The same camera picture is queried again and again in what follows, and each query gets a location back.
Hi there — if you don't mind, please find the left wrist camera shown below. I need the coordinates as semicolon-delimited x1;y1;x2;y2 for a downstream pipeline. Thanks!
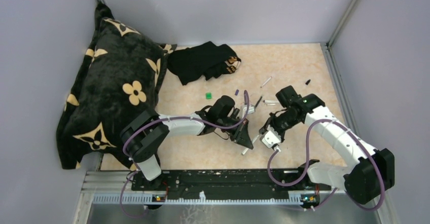
238;104;255;118

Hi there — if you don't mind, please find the black folded cloth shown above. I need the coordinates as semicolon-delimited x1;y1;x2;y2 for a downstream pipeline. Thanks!
167;42;242;85

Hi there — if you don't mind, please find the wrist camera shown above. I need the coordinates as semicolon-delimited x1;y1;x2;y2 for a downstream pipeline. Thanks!
238;104;255;118
260;130;281;150

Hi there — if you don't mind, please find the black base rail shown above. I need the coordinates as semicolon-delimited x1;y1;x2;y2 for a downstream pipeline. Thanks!
131;169;332;204

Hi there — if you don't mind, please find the black floral plush pillow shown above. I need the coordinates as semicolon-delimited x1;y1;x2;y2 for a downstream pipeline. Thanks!
56;3;176;170

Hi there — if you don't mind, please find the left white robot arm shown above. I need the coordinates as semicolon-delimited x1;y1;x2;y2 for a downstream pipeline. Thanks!
120;95;255;190

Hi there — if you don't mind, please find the white pen with clip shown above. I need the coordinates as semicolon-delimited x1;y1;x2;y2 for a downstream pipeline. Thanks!
263;100;280;105

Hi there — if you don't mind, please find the black thin pen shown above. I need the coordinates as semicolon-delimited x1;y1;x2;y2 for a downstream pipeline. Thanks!
255;95;263;109

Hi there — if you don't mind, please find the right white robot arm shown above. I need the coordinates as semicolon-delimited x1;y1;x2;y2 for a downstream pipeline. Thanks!
258;86;395;207

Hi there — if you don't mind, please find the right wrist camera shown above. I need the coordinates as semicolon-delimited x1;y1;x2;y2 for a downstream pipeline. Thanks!
260;130;281;150

